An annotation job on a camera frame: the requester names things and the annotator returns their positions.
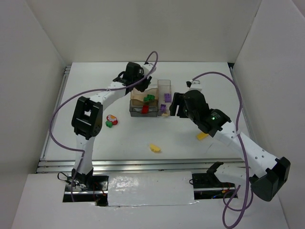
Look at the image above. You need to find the purple square lego brick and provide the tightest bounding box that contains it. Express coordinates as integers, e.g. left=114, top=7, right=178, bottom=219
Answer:
left=164, top=93, right=172, bottom=103

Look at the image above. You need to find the purple arch lego brick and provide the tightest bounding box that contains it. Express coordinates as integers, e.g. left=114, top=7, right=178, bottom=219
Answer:
left=159, top=104, right=166, bottom=114

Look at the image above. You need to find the green lego plate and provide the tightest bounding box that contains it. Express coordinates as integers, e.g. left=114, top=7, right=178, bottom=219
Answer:
left=143, top=94, right=155, bottom=102

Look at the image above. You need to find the red arch lego brick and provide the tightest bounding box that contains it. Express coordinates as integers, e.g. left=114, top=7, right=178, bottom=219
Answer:
left=141, top=105, right=149, bottom=114

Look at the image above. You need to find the small green lego brick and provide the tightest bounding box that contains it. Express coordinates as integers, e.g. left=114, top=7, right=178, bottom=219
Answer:
left=105, top=120, right=113, bottom=128

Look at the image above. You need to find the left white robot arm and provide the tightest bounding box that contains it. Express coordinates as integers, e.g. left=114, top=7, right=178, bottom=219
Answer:
left=71, top=62, right=156, bottom=189

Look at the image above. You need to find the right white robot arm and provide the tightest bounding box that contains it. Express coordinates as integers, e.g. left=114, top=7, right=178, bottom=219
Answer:
left=170, top=90, right=291, bottom=201

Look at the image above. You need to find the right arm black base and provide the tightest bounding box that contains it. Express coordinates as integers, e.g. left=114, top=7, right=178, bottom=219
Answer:
left=189, top=162, right=235, bottom=190

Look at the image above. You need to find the yellow flat lego plate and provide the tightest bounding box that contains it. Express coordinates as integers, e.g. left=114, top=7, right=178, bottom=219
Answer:
left=196, top=132, right=208, bottom=141

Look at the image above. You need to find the clear plastic bin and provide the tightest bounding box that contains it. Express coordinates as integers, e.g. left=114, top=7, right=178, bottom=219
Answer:
left=134, top=76, right=157, bottom=92

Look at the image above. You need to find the dark grey plastic bin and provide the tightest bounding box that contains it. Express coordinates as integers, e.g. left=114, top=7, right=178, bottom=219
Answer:
left=129, top=101, right=158, bottom=117

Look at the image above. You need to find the yellow curved lego piece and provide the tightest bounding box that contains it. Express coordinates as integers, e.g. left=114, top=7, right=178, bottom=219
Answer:
left=149, top=144, right=161, bottom=153

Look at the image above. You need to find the white tape covered panel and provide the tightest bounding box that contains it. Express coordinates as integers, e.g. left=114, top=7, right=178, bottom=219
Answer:
left=107, top=171, right=195, bottom=207

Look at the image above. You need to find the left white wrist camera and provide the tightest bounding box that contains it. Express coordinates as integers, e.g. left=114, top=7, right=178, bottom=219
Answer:
left=141, top=63, right=156, bottom=77

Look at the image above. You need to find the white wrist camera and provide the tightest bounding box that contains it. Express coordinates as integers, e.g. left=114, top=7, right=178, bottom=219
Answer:
left=141, top=63, right=156, bottom=77
left=186, top=80, right=203, bottom=92

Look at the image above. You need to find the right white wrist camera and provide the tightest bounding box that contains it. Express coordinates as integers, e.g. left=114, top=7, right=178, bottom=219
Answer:
left=186, top=80, right=203, bottom=92

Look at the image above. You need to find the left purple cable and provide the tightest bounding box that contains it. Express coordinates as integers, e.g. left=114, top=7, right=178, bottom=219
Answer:
left=49, top=51, right=159, bottom=202

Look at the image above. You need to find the aluminium table frame rail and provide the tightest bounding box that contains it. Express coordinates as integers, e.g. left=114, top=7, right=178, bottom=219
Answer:
left=37, top=62, right=244, bottom=173

